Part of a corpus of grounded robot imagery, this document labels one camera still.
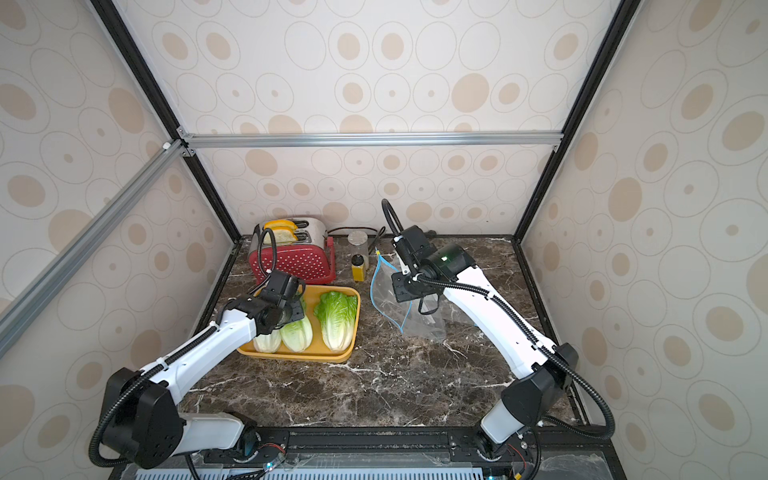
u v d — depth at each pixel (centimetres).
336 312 89
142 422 40
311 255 94
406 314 83
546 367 41
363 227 120
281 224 96
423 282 49
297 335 83
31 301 53
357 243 100
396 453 73
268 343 84
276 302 64
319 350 89
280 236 94
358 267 101
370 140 90
